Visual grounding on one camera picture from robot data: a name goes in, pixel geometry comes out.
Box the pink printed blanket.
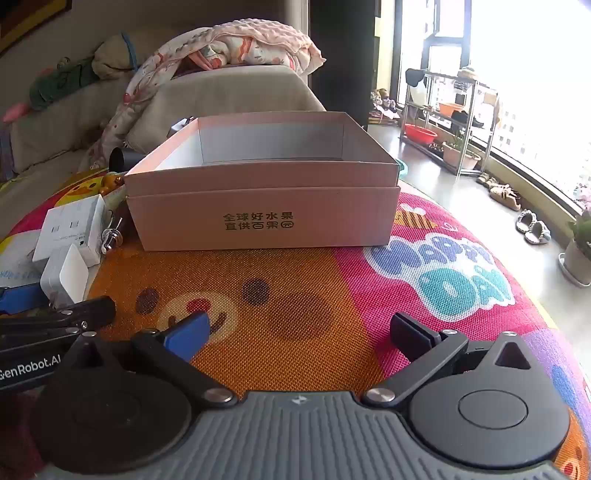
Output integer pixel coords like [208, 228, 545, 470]
[88, 25, 326, 174]

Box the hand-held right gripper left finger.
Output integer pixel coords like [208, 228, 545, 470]
[65, 311, 238, 409]

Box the colourful cartoon play mat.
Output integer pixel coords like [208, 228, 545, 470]
[0, 166, 591, 480]

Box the red and silver lipstick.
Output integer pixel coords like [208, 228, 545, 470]
[100, 216, 126, 256]

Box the brown plant pot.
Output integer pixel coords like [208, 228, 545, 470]
[442, 141, 481, 169]

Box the red plastic basin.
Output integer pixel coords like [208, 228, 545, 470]
[404, 124, 438, 145]

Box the white pot with flowering plant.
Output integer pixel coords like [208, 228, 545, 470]
[558, 217, 591, 287]

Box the white charger plug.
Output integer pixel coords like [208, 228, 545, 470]
[41, 244, 89, 308]

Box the green plush toy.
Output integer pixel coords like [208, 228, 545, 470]
[28, 58, 100, 112]

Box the beige sofa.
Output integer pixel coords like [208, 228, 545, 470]
[0, 28, 326, 195]

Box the pink plush toy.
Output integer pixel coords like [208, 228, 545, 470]
[2, 102, 31, 123]

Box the white packet with blue print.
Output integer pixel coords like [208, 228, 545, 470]
[0, 231, 44, 289]

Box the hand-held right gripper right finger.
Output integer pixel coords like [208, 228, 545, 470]
[362, 311, 534, 409]

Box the beige shoe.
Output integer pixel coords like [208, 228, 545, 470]
[490, 185, 522, 210]

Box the metal shoe rack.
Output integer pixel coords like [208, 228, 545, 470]
[404, 69, 502, 176]

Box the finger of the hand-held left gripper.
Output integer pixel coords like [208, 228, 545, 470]
[0, 282, 49, 315]
[0, 296, 116, 344]

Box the pink cardboard box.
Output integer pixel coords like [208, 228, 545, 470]
[124, 112, 402, 252]

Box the black cylinder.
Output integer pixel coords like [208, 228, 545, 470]
[108, 147, 141, 172]

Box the beige pillow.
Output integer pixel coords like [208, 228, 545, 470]
[92, 32, 148, 81]

